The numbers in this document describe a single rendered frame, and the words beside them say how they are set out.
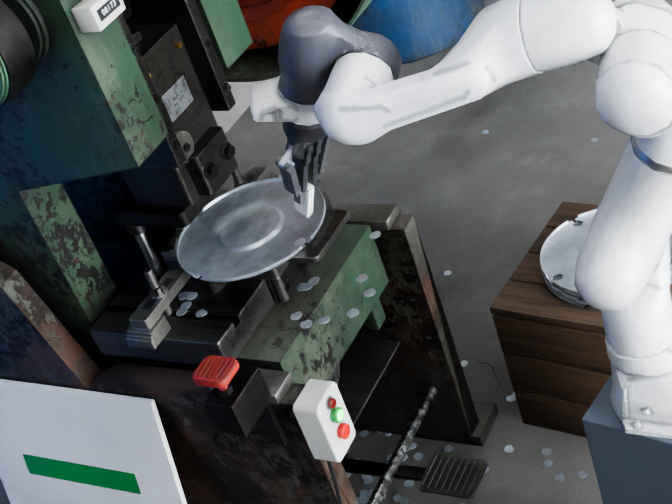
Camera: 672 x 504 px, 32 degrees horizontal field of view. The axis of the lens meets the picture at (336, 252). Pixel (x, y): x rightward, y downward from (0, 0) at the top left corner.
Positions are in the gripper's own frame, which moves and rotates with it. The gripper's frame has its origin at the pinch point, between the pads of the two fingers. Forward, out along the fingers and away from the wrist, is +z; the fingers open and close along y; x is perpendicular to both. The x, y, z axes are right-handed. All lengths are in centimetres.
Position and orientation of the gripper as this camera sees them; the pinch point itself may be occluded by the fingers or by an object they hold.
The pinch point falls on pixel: (304, 197)
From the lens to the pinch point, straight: 194.8
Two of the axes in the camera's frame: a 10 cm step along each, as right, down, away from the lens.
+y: 6.1, -6.0, 5.2
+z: -0.4, 6.3, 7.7
